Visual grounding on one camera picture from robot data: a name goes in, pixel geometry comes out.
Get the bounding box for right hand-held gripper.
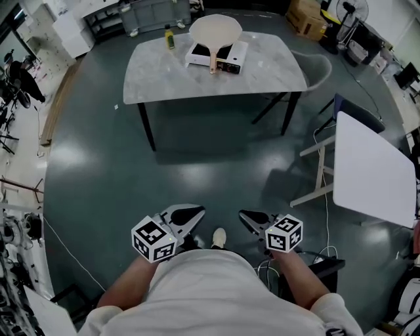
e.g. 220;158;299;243
238;209;303;257

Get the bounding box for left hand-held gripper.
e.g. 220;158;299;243
131;204;206;264

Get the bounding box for cream frying pan wooden handle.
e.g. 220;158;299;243
188;13;243;75

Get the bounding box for person's right forearm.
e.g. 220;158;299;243
272;251;331;311

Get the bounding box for person's left forearm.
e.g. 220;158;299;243
96;254;159;309

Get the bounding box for person's white shoe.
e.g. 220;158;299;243
211;228;227;250

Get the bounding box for person's white shirt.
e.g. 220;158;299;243
77;248;364;336

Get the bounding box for black stool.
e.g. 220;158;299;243
259;251;346;305

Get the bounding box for white table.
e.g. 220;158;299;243
290;110;417;230

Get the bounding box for grey marble table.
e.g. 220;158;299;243
123;31;308;152

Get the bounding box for blue chair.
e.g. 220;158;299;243
318;93;387;137

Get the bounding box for white board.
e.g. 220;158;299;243
22;285;78;336

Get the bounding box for red-brown stand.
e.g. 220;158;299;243
0;175;45;204

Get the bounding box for grey shell chair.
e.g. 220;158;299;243
290;49;333;96

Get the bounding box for wooden planks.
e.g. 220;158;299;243
39;57;83;147

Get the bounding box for yellow bottle with black cap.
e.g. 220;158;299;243
163;24;177;51

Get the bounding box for grey bin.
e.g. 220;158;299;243
343;39;373;68

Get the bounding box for large cardboard box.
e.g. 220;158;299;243
285;9;329;42

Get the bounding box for grey cabinet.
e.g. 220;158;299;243
117;0;193;37

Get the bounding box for black monitor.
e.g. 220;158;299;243
393;61;420;91

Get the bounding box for white cabinet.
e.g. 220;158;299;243
52;8;96;60

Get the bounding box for small cardboard box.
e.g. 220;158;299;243
290;0;322;16

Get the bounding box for black standing fan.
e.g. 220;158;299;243
334;0;370;55

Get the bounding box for white cable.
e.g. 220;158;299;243
313;126;339;260

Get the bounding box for black metal frame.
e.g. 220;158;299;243
51;283;99;324

